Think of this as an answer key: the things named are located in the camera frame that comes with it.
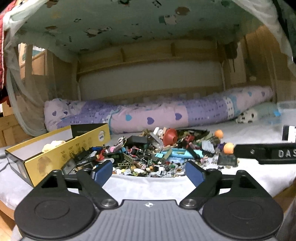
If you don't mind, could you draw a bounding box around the grey bed sheet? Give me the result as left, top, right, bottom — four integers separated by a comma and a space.
1, 121, 295, 209

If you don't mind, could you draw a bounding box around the grey studded toy panel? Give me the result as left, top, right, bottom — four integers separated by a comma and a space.
201, 140, 215, 154

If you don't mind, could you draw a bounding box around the light blue toy plate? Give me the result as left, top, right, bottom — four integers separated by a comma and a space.
155, 148, 204, 159

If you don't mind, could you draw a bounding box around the near orange ball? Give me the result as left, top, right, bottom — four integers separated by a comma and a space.
223, 143, 235, 155

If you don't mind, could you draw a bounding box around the orange ball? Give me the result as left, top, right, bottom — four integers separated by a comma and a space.
223, 143, 235, 155
214, 130, 224, 139

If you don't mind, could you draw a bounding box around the light blue pillow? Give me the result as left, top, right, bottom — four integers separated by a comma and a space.
253, 102, 280, 119

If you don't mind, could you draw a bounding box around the black-spotted white plush toy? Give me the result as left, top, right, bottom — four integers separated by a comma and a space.
236, 108, 258, 123

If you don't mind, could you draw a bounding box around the clear plastic storage bin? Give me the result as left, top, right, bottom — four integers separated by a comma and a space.
269, 100, 296, 126

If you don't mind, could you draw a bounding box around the far orange ball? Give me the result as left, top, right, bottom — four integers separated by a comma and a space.
214, 130, 224, 139

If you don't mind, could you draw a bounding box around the yellow plush toy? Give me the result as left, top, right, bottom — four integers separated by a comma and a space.
42, 140, 66, 153

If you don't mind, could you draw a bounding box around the red dome-shaped toy piece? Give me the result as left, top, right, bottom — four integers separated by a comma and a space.
163, 128, 178, 146

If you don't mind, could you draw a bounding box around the black rectangular block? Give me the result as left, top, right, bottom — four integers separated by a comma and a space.
125, 136, 147, 146

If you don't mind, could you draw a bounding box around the yellow cardboard box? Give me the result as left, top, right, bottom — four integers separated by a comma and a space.
5, 123, 110, 187

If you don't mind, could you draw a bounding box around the purple heart-pattern rolled quilt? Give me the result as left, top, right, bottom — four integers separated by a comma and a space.
44, 86, 273, 133

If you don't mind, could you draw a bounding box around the red down jacket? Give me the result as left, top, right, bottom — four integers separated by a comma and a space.
1, 1, 16, 107

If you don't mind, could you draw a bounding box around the grey mosquito net curtain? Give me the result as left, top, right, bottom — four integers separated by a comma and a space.
3, 1, 78, 137

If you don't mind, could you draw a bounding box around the wooden bed frame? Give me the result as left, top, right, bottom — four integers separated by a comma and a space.
1, 26, 295, 147

